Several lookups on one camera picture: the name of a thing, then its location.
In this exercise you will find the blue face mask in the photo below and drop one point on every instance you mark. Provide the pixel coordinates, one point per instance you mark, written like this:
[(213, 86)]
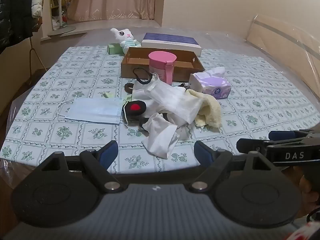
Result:
[(95, 110)]

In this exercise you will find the small green box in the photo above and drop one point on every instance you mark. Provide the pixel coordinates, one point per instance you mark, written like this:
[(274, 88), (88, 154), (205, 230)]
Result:
[(113, 48)]

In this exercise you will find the white plush bunny toy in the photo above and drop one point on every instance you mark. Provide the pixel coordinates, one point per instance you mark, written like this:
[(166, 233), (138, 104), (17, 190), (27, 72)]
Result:
[(125, 38)]

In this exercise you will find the brown scrunchie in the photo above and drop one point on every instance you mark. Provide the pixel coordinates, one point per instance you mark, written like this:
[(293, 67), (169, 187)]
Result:
[(127, 86)]

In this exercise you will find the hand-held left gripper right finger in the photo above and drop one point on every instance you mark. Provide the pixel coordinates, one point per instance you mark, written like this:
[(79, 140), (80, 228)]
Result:
[(202, 153)]

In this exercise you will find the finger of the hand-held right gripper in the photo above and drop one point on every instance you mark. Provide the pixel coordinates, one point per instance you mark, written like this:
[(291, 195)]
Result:
[(282, 135), (250, 145)]

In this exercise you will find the metal coat rack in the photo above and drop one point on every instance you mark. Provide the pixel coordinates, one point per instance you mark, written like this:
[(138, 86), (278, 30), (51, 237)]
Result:
[(37, 57)]

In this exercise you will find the green cloth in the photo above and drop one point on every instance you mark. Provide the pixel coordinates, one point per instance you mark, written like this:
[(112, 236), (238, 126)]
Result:
[(108, 95)]

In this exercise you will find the brown cardboard box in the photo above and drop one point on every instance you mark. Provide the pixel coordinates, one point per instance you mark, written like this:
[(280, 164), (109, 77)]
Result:
[(132, 70)]

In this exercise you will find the purple tissue pack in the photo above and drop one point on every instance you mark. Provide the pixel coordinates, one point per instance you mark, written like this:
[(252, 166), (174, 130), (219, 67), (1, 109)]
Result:
[(215, 87)]

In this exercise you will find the white towel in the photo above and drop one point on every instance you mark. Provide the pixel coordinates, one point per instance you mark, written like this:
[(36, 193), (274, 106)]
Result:
[(141, 92)]

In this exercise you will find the green floral tablecloth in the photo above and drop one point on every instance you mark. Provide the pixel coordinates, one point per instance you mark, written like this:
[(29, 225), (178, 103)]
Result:
[(75, 80)]

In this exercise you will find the blue and white flat box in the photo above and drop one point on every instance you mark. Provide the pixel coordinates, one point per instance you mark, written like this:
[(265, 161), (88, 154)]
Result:
[(170, 40)]

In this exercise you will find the black elastic headband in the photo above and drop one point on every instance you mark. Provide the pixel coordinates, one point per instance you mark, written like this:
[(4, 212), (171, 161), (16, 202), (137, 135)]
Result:
[(143, 82)]

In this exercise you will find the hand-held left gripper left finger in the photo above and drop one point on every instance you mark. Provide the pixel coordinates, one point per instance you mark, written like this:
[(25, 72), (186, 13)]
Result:
[(108, 153)]

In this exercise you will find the red white patterned cloth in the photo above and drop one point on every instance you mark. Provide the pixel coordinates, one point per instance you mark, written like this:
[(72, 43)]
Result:
[(310, 231)]

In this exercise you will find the plastic wrapped headboard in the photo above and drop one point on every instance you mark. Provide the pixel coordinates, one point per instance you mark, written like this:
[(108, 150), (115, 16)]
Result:
[(282, 37)]

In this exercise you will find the yellow towel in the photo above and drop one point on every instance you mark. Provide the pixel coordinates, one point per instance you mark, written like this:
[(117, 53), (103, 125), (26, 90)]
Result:
[(212, 110)]

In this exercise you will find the beige patterned curtain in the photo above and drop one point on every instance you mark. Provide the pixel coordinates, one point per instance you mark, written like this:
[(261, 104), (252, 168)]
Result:
[(117, 0)]

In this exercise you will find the pink lidded cup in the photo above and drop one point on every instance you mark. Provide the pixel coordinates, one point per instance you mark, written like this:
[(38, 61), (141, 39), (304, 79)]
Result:
[(158, 65)]

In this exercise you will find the black jacket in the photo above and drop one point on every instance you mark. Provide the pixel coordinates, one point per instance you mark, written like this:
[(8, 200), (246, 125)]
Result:
[(15, 10)]

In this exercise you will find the black pad with red dot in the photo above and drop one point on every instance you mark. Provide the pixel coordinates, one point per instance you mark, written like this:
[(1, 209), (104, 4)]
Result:
[(135, 107)]

